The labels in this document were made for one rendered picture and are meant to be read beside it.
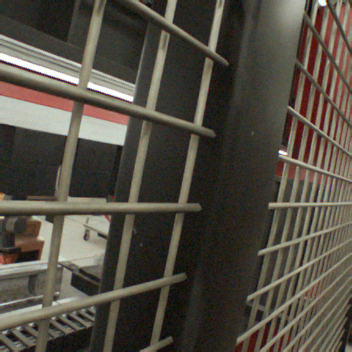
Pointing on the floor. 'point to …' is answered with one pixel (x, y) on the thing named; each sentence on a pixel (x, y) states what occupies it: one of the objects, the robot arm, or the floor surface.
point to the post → (203, 174)
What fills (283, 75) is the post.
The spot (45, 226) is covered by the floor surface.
